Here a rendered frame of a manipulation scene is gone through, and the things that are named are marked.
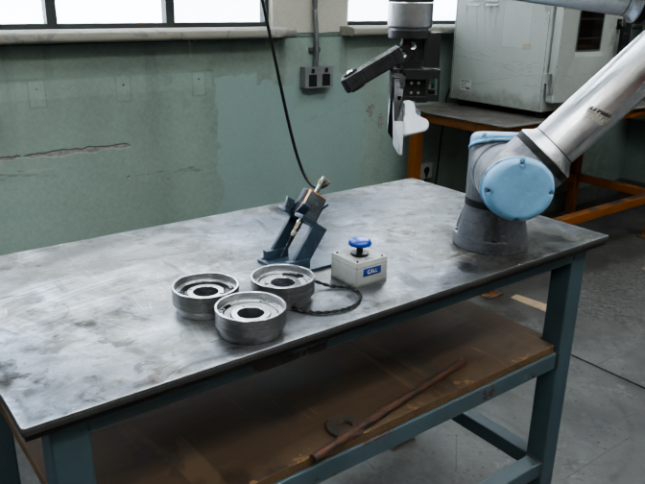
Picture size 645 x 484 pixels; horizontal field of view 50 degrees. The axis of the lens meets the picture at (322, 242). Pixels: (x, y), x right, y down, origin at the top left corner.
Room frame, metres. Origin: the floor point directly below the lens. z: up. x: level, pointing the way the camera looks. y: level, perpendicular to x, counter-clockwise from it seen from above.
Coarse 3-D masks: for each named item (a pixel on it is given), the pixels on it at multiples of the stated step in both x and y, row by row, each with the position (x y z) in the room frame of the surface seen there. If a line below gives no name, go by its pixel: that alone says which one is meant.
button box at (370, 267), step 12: (336, 252) 1.14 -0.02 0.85; (348, 252) 1.15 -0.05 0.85; (372, 252) 1.15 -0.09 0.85; (336, 264) 1.13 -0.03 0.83; (348, 264) 1.11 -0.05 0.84; (360, 264) 1.10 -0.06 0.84; (372, 264) 1.11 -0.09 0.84; (384, 264) 1.13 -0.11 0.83; (336, 276) 1.13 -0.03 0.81; (348, 276) 1.11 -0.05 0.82; (360, 276) 1.10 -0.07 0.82; (372, 276) 1.11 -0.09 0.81; (384, 276) 1.13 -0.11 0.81
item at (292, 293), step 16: (256, 272) 1.06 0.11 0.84; (272, 272) 1.09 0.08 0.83; (288, 272) 1.09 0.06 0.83; (304, 272) 1.08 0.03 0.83; (256, 288) 1.01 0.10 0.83; (272, 288) 0.99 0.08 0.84; (288, 288) 0.99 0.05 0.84; (304, 288) 1.01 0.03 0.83; (288, 304) 1.00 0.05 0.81; (304, 304) 1.02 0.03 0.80
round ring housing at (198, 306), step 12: (192, 276) 1.04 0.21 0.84; (204, 276) 1.05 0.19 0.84; (216, 276) 1.05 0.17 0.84; (228, 276) 1.04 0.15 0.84; (180, 288) 1.01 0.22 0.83; (192, 288) 1.01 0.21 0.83; (204, 288) 1.02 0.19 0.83; (216, 288) 1.01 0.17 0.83; (180, 300) 0.96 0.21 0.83; (192, 300) 0.95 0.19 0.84; (204, 300) 0.95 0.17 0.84; (216, 300) 0.96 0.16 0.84; (180, 312) 0.97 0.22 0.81; (192, 312) 0.95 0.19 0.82; (204, 312) 0.95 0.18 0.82
